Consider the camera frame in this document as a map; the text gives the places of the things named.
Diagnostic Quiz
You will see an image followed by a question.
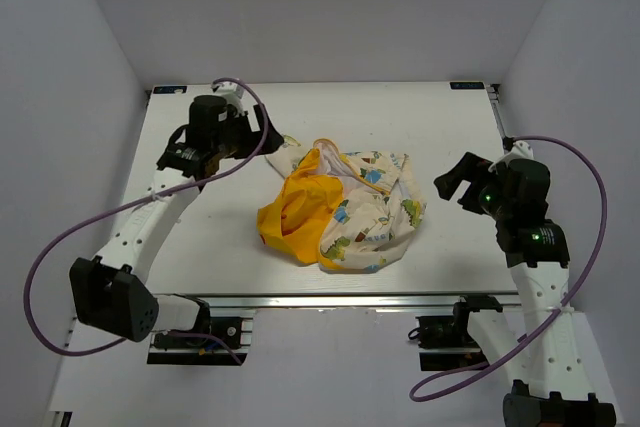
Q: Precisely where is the right blue table label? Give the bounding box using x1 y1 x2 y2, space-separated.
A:
449 81 485 90

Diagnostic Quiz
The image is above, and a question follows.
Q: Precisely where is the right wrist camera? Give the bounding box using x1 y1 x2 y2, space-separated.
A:
501 141 534 164

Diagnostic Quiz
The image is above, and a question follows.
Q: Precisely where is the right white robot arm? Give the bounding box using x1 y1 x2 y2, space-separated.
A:
434 142 617 426

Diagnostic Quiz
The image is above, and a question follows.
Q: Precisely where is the purple cable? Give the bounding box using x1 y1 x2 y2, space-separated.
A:
22 77 272 358
409 135 609 403

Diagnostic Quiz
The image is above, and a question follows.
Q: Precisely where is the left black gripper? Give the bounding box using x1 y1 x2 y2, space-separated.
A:
212 104 282 160

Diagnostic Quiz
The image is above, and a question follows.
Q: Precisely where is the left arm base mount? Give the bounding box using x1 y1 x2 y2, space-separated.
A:
146 311 254 367

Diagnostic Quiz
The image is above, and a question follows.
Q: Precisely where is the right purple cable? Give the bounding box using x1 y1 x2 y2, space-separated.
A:
409 135 609 403

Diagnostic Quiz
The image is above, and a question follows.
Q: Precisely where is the left blue table label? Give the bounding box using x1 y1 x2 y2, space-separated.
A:
152 85 187 95

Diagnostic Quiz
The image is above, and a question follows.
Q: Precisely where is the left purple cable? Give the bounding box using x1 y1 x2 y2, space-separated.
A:
22 77 272 358

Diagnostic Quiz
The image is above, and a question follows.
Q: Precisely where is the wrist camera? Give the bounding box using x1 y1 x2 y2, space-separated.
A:
501 141 534 164
211 81 245 114

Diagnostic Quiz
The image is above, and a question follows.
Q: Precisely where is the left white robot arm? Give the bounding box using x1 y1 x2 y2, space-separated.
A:
69 93 284 346

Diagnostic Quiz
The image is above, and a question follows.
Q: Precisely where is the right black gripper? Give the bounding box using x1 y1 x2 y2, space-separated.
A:
434 152 513 222

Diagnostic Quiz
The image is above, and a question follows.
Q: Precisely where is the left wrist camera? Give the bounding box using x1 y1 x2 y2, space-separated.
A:
211 81 245 114

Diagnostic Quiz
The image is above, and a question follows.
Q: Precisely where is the blue table label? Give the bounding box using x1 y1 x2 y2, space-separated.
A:
152 85 187 95
449 81 485 90

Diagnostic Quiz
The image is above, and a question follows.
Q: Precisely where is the aluminium table front rail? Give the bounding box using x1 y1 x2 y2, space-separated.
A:
149 294 521 311

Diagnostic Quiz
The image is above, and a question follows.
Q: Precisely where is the yellow cream dinosaur print jacket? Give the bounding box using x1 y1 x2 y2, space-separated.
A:
257 137 427 273

